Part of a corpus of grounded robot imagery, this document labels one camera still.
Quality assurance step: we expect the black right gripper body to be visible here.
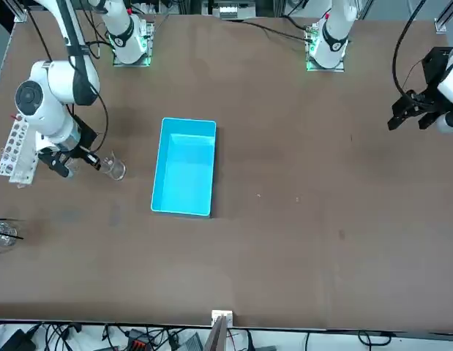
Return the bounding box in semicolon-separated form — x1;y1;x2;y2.
70;114;100;150

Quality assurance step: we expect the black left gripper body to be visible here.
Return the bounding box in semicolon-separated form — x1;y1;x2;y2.
422;46;453;93

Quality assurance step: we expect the large glass beaker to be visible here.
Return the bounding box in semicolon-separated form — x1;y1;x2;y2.
100;151;127;181

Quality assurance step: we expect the white test-tube rack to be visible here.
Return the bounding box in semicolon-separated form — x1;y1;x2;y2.
0;116;40;184

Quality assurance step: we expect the blue plastic bin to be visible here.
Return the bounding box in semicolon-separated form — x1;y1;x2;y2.
150;116;217;219

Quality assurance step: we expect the grey metal box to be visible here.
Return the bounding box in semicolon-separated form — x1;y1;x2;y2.
215;0;241;20

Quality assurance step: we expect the black and red device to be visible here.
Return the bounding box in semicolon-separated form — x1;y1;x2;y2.
125;328;156;351

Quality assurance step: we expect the black power adapter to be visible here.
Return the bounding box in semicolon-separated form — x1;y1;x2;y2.
0;328;37;351

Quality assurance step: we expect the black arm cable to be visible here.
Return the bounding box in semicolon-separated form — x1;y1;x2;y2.
83;82;110;153
392;0;432;97

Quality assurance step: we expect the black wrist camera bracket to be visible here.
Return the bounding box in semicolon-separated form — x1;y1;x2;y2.
38;146;72;178

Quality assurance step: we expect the aluminium frame rail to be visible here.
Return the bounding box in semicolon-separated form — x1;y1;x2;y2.
433;0;453;34
13;0;29;23

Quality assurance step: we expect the black base power cable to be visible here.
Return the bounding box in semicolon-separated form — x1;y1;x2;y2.
218;18;310;42

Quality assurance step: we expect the aluminium frame post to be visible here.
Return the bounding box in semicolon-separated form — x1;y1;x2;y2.
206;309;235;351

